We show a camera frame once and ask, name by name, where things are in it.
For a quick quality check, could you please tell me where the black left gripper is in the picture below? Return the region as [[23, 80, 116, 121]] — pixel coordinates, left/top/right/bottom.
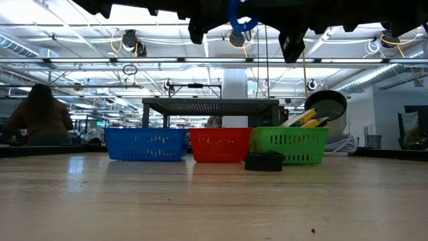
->
[[160, 0, 230, 45]]

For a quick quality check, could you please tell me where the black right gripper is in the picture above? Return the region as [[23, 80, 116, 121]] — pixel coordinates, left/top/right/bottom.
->
[[243, 0, 335, 64]]

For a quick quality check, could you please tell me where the blue coil keychain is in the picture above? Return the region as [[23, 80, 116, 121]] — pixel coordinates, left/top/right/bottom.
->
[[227, 0, 260, 33]]

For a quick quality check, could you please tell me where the black wristband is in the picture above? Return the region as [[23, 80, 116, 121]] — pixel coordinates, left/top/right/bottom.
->
[[243, 151, 286, 173]]

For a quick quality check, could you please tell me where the blue plastic basket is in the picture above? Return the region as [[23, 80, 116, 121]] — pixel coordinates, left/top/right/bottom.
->
[[104, 127, 190, 163]]

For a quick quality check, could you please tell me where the long ceiling light bar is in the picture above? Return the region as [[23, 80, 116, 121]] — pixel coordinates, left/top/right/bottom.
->
[[0, 57, 428, 65]]

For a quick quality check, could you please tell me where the thin black background rig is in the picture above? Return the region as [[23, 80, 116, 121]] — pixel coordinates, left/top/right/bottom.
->
[[169, 83, 223, 100]]

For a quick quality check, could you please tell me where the grey perforated metal riser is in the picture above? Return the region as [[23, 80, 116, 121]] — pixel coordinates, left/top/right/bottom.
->
[[142, 98, 280, 129]]

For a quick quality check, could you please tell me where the white cylinder with dark lens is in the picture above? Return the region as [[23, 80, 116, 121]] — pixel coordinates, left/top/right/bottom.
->
[[303, 89, 348, 144]]

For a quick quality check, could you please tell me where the person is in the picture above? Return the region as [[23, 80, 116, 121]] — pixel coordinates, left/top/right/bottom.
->
[[205, 115, 223, 129], [5, 82, 75, 147]]

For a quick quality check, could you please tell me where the green plastic basket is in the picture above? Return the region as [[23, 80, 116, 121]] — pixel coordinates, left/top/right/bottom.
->
[[249, 126, 330, 165]]

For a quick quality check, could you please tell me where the red plastic basket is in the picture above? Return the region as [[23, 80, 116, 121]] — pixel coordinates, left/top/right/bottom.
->
[[189, 127, 254, 164]]

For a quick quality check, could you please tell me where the grey trash bin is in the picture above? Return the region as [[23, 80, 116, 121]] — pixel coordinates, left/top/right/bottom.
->
[[365, 135, 383, 151]]

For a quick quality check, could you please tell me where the black ceiling cable reel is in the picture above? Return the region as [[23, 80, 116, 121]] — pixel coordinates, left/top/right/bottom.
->
[[120, 29, 148, 58], [227, 29, 247, 48], [380, 29, 401, 48]]

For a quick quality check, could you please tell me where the black hanging cable with plug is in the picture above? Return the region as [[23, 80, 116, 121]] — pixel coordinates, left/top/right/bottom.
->
[[265, 25, 270, 100]]

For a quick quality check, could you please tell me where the thin black hanging cable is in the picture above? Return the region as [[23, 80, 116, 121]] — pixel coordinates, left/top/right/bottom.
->
[[255, 31, 260, 100]]

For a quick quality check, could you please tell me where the yellow hanging cable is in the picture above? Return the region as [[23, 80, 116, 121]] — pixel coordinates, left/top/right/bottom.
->
[[302, 50, 308, 98]]

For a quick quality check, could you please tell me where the white coiled ceiling cable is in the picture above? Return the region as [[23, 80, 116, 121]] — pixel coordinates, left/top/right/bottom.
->
[[363, 38, 383, 58]]

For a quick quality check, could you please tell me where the silver ceiling air duct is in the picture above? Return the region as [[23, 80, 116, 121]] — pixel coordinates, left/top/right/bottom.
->
[[0, 33, 60, 70], [334, 63, 428, 95]]

